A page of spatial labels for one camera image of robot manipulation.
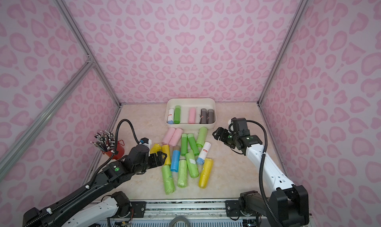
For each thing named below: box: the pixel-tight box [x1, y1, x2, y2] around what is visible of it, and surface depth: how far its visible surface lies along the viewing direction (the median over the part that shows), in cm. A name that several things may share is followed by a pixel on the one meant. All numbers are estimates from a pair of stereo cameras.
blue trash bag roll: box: [170, 150, 181, 173], surface depth 88 cm
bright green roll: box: [173, 105, 182, 124], surface depth 111 cm
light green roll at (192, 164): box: [185, 149, 199, 179], surface depth 86 cm
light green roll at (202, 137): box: [195, 126, 208, 148], surface depth 100 cm
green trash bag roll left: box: [181, 133, 189, 157], surface depth 97 cm
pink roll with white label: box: [188, 107, 196, 124], surface depth 109 cm
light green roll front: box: [177, 159, 189, 189], surface depth 84 cm
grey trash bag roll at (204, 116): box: [200, 108, 208, 124], surface depth 111 cm
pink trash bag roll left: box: [161, 126, 176, 145], surface depth 100 cm
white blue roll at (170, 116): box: [167, 108, 175, 125], surface depth 109 cm
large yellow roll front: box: [198, 158, 214, 189], surface depth 85 cm
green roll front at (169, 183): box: [161, 164, 176, 195], surface depth 83 cm
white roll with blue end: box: [195, 141, 212, 166], surface depth 92 cm
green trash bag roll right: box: [187, 133, 200, 157], surface depth 96 cm
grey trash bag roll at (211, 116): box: [207, 109, 215, 124], surface depth 112 cm
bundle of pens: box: [90, 129, 116, 153], surface depth 82 cm
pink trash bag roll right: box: [168, 127, 184, 147], surface depth 100 cm
